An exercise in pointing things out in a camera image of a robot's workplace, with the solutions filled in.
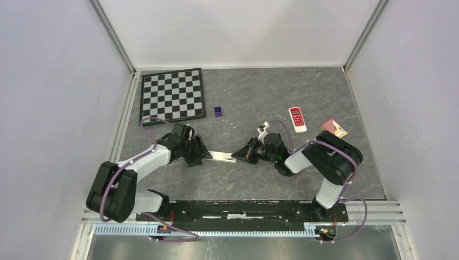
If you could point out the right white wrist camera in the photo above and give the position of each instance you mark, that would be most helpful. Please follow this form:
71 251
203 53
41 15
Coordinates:
262 130

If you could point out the white toothed cable duct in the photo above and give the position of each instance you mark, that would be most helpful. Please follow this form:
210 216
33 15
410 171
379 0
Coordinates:
154 230

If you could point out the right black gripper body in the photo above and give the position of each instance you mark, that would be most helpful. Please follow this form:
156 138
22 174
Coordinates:
257 151

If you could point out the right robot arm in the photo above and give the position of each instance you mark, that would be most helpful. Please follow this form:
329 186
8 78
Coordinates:
335 159

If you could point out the long white remote control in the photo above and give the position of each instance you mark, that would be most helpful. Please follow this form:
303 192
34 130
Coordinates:
222 157

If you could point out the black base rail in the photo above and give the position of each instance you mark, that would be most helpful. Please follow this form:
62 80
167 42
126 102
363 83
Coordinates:
245 215

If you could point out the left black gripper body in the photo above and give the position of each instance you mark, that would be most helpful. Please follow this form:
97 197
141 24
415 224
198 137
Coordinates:
192 152

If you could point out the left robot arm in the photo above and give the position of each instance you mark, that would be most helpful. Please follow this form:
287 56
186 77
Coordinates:
114 195

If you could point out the purple cube block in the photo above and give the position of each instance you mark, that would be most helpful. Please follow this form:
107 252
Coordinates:
218 111

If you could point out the black white chessboard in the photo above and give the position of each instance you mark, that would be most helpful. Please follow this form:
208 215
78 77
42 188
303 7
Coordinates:
172 96

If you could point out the red white remote control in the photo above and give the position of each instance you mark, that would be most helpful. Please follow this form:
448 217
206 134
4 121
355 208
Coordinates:
297 120

